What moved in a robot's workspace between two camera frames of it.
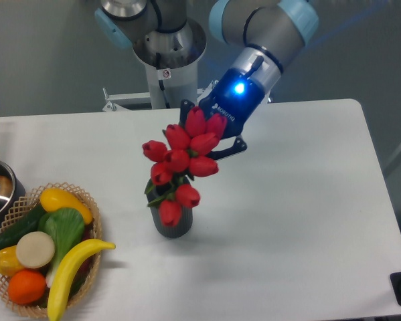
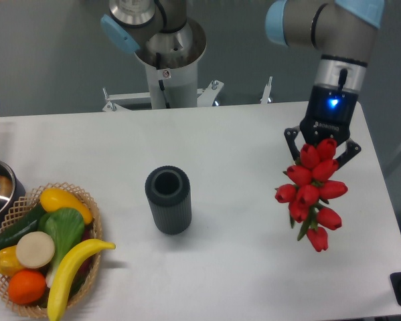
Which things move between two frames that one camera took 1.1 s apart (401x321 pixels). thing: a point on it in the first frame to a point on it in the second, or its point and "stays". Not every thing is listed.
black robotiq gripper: [237, 95] to [329, 116]
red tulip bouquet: [187, 151] to [310, 190]
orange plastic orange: [26, 287] stays
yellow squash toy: [51, 199] stays
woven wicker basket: [31, 202] stays
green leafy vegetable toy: [66, 226] stays
